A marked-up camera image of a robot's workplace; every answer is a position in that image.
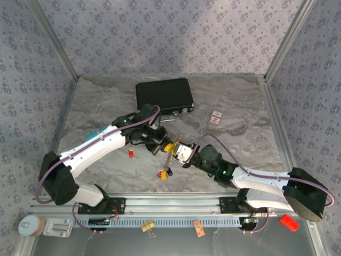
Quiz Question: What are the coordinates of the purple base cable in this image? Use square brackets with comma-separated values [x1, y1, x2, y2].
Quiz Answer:
[72, 202, 103, 235]
[243, 207, 270, 235]

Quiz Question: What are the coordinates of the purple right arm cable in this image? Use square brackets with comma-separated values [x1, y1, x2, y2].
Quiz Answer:
[188, 133, 335, 208]

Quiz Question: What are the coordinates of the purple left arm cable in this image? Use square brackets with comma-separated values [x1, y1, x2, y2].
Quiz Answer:
[35, 105, 161, 205]

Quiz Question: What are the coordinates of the aluminium frame bar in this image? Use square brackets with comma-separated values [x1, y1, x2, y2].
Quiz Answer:
[259, 76, 320, 214]
[263, 0, 316, 82]
[26, 0, 80, 81]
[39, 77, 79, 197]

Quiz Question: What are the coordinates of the grey slotted cable tray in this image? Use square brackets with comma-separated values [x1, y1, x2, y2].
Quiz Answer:
[73, 215, 243, 229]

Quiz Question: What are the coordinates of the left circuit board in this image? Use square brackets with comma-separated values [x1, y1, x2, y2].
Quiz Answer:
[87, 216, 119, 227]

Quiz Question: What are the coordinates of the small red white card packet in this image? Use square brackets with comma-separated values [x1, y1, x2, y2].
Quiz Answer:
[209, 109, 223, 125]

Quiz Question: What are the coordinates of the metal keychain with rings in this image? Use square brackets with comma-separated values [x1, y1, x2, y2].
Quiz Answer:
[163, 135, 182, 174]

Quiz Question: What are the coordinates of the red plastic block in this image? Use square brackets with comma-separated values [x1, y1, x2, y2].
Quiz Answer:
[279, 214, 301, 232]

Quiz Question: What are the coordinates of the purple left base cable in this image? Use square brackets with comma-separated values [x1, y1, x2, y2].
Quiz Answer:
[72, 202, 103, 235]

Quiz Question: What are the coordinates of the teal pen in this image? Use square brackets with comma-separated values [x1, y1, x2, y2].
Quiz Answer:
[85, 127, 107, 141]

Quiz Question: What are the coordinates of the orange paper tag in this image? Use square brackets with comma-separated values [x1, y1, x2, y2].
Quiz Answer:
[193, 220, 206, 237]

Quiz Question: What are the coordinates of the beige binder clip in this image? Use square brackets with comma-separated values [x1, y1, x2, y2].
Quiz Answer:
[140, 219, 157, 238]

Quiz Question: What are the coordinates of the black carry case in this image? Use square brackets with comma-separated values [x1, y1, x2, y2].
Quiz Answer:
[135, 77, 195, 123]

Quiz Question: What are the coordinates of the circuit board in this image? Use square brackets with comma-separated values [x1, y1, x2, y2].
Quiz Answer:
[87, 216, 119, 227]
[239, 216, 259, 230]

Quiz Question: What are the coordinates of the tape roll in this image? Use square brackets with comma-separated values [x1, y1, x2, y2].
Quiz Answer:
[18, 215, 46, 237]

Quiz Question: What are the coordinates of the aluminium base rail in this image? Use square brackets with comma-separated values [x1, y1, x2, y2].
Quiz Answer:
[29, 192, 320, 217]

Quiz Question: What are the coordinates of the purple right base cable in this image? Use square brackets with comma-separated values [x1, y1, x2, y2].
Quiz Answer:
[243, 207, 270, 235]

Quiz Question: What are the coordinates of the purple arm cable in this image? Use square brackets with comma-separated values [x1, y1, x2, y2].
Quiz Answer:
[188, 133, 335, 208]
[35, 105, 161, 205]

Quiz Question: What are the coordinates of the right circuit board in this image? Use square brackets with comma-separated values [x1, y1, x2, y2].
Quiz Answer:
[239, 216, 259, 230]

